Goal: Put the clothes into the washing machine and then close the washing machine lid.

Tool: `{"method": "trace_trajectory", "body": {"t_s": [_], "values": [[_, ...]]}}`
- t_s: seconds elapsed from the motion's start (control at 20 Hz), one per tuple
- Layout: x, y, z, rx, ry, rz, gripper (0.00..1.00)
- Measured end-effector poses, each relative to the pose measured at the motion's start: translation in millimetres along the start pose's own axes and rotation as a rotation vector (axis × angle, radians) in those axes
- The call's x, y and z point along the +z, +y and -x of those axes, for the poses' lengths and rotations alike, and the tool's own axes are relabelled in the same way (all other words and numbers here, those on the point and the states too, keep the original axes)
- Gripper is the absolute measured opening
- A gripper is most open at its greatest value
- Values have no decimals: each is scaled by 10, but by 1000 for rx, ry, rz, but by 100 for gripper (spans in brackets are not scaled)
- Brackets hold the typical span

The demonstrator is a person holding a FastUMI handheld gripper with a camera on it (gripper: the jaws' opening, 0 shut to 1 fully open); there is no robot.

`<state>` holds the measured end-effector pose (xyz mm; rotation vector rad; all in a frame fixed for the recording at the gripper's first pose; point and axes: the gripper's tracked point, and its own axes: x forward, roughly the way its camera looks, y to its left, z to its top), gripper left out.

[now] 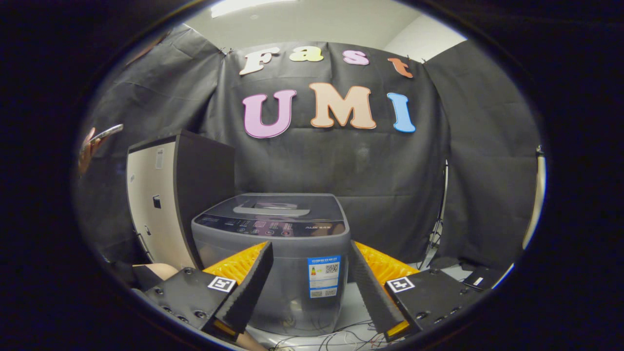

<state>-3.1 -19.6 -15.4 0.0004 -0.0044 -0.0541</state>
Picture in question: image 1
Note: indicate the black flat box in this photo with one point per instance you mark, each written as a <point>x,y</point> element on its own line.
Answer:
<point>480,281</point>

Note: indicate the grey washing machine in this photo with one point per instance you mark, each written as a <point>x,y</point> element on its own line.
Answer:
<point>302,248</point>

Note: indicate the dark cabinet with beige door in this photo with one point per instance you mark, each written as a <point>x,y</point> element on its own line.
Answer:
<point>151,204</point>

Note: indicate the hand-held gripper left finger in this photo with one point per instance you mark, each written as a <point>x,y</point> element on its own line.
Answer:
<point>251,287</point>

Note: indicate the white pole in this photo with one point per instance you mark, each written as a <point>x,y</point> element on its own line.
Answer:
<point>537,195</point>

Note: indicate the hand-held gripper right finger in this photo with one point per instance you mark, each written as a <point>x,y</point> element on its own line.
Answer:
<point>373,287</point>

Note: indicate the black light stand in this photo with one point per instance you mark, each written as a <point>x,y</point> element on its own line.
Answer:
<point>443,195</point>

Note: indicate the dark washing machine lid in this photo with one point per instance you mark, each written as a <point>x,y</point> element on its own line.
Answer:
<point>321,202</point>

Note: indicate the black backdrop cloth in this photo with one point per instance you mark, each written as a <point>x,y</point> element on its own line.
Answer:
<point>390,165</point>

